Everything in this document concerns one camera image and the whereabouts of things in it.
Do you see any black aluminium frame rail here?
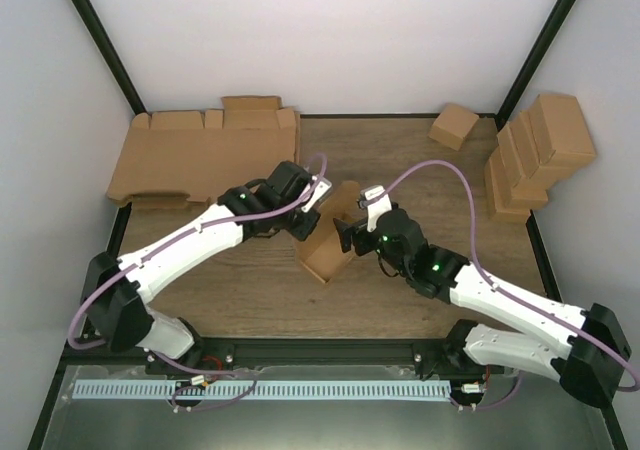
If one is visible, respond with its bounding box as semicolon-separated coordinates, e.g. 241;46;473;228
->
62;337;525;373

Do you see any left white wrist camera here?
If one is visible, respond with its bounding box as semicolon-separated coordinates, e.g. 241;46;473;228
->
300;175;332;213

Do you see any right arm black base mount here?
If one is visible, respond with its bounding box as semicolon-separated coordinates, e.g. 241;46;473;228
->
411;319;485;379

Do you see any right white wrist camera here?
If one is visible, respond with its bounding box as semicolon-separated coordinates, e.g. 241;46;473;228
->
358;185;392;232

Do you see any small folded cardboard box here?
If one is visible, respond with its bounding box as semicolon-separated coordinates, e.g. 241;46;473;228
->
428;103;479;151

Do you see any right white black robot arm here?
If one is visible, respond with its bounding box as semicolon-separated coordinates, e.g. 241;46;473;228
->
333;208;631;408

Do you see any light blue slotted cable duct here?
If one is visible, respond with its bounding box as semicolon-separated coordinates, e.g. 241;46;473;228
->
72;379;451;402

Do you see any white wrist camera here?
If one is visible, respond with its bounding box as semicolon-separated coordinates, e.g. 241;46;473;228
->
358;185;392;232
300;175;332;213

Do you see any black frame post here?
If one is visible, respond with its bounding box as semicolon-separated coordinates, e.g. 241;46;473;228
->
494;0;577;131
70;0;147;115

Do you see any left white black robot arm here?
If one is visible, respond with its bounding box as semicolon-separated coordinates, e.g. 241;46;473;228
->
80;161;331;374

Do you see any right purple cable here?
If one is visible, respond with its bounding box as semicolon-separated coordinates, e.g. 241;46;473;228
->
379;159;639;414

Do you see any stack of flat cardboard sheets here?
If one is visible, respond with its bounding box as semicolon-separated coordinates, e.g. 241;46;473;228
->
106;96;300;209

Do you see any left black frame post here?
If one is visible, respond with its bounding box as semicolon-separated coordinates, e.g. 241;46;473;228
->
70;0;147;115

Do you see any right black frame post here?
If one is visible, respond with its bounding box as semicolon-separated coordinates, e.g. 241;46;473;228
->
494;0;577;131

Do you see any lowest stacked folded cardboard box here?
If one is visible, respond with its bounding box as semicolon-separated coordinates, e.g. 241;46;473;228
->
484;149;530;224

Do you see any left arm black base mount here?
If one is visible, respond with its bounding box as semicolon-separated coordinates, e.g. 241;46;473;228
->
145;338;235;379

